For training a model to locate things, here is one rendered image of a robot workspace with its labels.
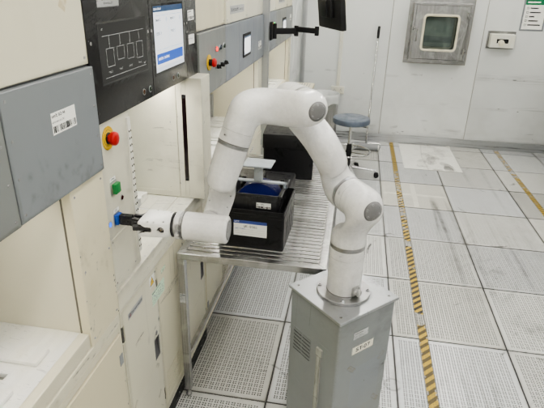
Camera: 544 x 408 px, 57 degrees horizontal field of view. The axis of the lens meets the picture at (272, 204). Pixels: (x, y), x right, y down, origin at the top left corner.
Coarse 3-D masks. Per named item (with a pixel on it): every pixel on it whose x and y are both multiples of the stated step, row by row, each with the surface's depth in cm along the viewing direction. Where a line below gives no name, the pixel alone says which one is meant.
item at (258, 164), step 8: (248, 160) 205; (256, 160) 206; (264, 160) 206; (272, 160) 206; (256, 168) 203; (240, 176) 218; (256, 176) 204; (240, 184) 220; (280, 184) 204; (280, 192) 201; (240, 200) 200; (248, 200) 200; (256, 200) 199; (264, 200) 198; (272, 200) 198; (280, 200) 202; (240, 208) 202; (248, 208) 201; (256, 208) 200; (264, 208) 200; (272, 208) 199; (280, 208) 203
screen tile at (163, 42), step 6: (156, 18) 163; (162, 18) 168; (156, 24) 164; (162, 24) 168; (156, 30) 164; (168, 30) 174; (162, 36) 169; (168, 36) 175; (156, 42) 165; (162, 42) 170; (168, 42) 175; (156, 48) 165; (162, 48) 170
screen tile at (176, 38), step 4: (180, 12) 184; (172, 16) 177; (176, 16) 181; (172, 20) 177; (176, 20) 181; (180, 20) 184; (172, 24) 178; (176, 24) 182; (180, 24) 185; (180, 28) 185; (176, 32) 182; (180, 32) 186; (172, 36) 179; (176, 36) 183; (180, 36) 186; (172, 40) 179; (176, 40) 183; (180, 40) 186; (172, 44) 179; (176, 44) 183
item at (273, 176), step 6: (246, 168) 261; (246, 174) 254; (252, 174) 254; (264, 174) 246; (270, 174) 254; (276, 174) 254; (282, 174) 255; (288, 174) 255; (294, 174) 255; (276, 180) 247; (294, 180) 253; (288, 186) 240; (294, 186) 255
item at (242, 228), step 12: (288, 192) 220; (288, 204) 204; (240, 216) 199; (252, 216) 198; (264, 216) 197; (276, 216) 196; (288, 216) 208; (240, 228) 201; (252, 228) 200; (264, 228) 199; (276, 228) 198; (288, 228) 212; (228, 240) 205; (240, 240) 204; (252, 240) 203; (264, 240) 201; (276, 240) 200
